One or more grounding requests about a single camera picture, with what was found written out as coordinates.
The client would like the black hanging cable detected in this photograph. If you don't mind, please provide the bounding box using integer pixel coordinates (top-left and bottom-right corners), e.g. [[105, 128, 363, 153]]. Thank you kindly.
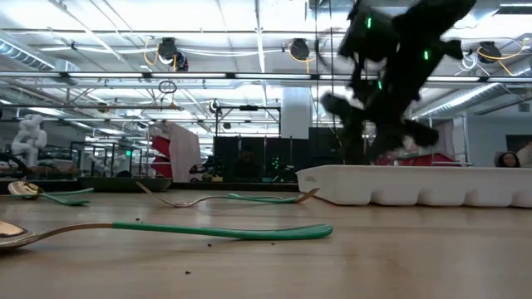
[[328, 0, 336, 47], [313, 0, 319, 125]]

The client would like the hanging cable ring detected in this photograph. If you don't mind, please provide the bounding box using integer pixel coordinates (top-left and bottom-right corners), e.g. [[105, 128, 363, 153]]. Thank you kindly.
[[157, 80, 179, 96]]

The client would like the gold spoon green handle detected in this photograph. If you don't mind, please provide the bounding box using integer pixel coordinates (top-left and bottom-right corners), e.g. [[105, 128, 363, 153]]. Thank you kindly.
[[0, 219, 334, 252], [7, 180, 91, 208]]

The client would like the red counter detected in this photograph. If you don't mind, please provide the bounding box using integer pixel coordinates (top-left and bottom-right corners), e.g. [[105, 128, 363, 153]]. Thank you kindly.
[[376, 152, 473, 167]]

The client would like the black partition wall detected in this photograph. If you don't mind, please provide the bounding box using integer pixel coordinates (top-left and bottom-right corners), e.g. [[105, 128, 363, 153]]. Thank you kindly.
[[212, 126, 354, 184]]

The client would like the white pillar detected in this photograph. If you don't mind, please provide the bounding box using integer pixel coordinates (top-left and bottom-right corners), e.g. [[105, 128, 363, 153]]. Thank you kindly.
[[280, 86, 313, 140]]

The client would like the black aluminium table frame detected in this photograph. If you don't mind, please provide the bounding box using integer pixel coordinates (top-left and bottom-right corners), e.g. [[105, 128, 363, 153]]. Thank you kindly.
[[0, 178, 300, 194]]

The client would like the person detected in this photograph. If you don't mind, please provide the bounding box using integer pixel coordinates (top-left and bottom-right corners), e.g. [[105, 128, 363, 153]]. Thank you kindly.
[[516, 140, 532, 168], [493, 150, 521, 169], [234, 145, 261, 183]]

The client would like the black metal stand frame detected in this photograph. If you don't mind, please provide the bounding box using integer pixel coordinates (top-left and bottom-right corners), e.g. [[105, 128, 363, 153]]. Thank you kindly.
[[214, 105, 282, 138]]

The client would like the silver ventilation duct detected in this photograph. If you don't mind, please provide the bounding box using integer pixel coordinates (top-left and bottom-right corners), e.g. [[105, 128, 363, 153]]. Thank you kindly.
[[409, 68, 532, 121], [0, 39, 80, 72]]

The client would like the ceiling light strip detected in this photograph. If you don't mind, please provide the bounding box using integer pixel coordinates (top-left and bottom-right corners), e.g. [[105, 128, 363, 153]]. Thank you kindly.
[[0, 71, 532, 83]]

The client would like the red and white cloth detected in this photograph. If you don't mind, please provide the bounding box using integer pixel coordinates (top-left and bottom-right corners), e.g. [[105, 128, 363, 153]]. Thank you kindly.
[[149, 120, 204, 184]]

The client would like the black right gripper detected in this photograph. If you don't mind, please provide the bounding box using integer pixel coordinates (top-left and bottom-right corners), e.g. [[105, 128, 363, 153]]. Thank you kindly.
[[322, 53, 440, 166]]

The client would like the white cutlery tray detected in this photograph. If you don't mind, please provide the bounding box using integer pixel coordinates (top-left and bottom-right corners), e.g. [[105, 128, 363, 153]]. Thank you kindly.
[[295, 164, 532, 208]]

